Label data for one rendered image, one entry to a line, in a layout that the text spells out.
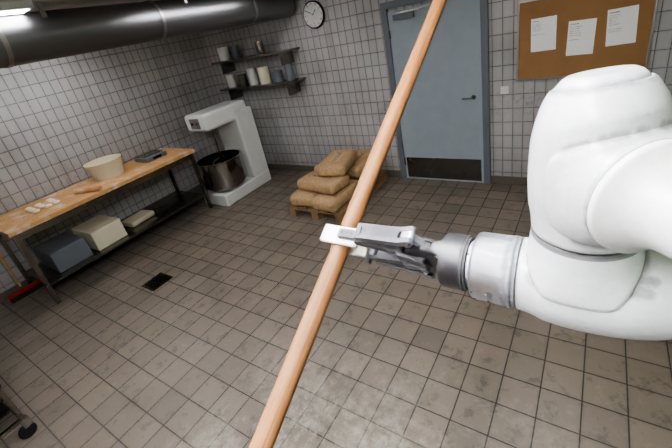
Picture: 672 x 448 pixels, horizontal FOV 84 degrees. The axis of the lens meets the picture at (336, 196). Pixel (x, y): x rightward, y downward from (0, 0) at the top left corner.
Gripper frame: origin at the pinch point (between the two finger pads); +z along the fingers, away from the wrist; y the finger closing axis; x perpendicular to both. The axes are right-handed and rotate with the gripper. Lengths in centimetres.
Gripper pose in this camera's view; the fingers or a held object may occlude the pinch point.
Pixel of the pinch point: (345, 240)
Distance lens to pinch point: 61.3
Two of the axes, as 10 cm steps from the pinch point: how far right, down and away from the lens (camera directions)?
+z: -8.2, -0.9, 5.6
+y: 4.4, 5.4, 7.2
